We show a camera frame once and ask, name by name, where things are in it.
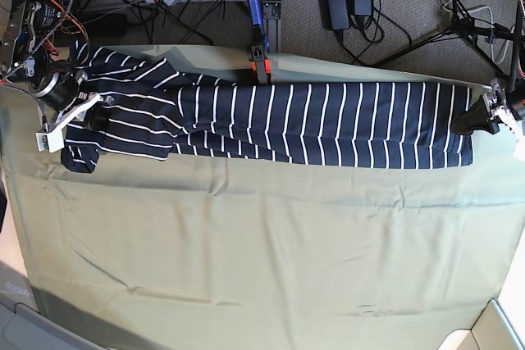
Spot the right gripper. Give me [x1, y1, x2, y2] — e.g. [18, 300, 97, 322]
[40, 70, 113, 132]

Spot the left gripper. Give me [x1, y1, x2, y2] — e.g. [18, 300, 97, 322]
[451, 78, 524, 137]

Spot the navy white striped T-shirt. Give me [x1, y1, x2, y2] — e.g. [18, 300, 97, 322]
[61, 47, 473, 173]

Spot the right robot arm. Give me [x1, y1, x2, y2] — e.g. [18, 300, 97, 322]
[1, 0, 107, 136]

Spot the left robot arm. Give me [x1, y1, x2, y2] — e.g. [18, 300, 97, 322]
[452, 0, 524, 135]

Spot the light green table cloth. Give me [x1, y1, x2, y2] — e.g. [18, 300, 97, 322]
[0, 43, 525, 350]

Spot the blue orange centre clamp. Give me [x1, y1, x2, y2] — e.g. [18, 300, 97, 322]
[247, 0, 272, 84]

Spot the grey plastic bin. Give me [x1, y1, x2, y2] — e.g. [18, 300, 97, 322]
[1, 263, 100, 349]

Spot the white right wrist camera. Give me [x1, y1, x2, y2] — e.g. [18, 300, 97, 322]
[36, 130, 65, 153]

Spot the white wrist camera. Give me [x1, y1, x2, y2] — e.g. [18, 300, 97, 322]
[513, 139, 525, 162]
[36, 130, 65, 153]

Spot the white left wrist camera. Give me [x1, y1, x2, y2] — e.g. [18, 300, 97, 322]
[513, 139, 525, 162]

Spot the black camera tripod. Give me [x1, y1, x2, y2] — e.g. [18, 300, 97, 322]
[372, 0, 524, 91]

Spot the aluminium frame post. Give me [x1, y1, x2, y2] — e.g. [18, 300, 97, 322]
[260, 0, 283, 52]

